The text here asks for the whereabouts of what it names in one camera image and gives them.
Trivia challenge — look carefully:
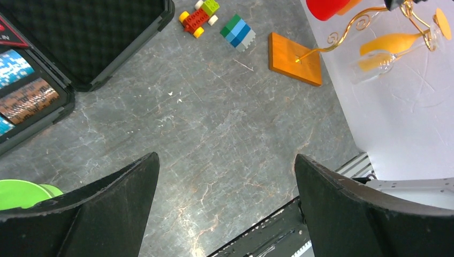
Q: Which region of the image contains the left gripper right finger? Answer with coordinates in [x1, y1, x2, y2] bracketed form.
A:
[294, 154, 453, 256]

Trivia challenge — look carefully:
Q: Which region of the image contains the gold wine glass rack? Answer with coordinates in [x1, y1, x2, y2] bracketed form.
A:
[268, 1, 417, 86]

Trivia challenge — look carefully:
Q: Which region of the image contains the green plastic wine glass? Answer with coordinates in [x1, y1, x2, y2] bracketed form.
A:
[1, 179, 63, 210]

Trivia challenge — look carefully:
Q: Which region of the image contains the orange plastic wine glass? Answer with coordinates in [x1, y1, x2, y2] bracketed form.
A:
[336, 0, 362, 16]

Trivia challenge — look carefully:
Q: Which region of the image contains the blue green brick stack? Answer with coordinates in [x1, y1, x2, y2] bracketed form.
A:
[220, 14, 256, 52]

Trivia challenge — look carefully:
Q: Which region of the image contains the yellow plastic wine glass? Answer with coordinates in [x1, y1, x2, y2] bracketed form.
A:
[357, 6, 452, 72]

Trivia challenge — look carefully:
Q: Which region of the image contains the red plastic wine glass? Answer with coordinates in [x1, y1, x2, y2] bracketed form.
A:
[306, 0, 350, 21]

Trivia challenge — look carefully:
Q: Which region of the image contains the clear wine glass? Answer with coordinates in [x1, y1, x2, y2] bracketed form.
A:
[349, 22, 452, 84]

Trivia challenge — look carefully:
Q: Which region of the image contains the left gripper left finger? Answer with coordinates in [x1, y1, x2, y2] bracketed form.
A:
[1, 152, 160, 256]

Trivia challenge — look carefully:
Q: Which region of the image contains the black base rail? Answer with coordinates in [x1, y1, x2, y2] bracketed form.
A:
[207, 152, 377, 257]

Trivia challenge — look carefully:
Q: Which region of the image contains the black open case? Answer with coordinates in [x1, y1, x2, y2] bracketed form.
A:
[1, 1, 175, 154]

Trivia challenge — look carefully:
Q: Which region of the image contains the toy brick car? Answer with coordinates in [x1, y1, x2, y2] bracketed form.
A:
[178, 0, 220, 39]

